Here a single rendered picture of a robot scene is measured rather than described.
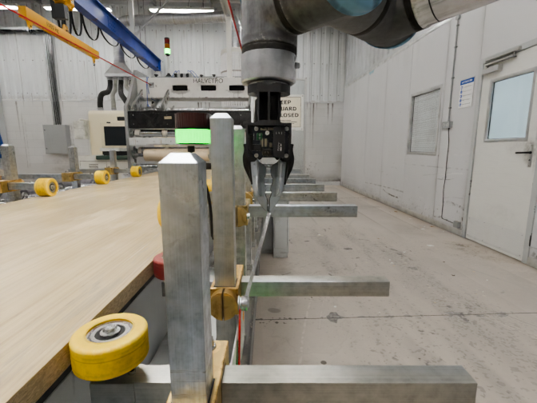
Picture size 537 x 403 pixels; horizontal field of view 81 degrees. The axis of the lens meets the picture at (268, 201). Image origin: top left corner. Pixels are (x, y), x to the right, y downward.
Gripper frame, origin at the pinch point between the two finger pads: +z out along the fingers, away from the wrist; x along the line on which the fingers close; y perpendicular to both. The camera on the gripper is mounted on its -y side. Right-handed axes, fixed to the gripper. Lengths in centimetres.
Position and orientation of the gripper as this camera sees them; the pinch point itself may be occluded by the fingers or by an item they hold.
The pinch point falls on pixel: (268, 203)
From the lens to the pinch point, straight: 57.3
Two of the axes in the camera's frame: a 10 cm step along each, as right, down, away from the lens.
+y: 0.0, 1.7, -9.9
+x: 10.0, 0.1, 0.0
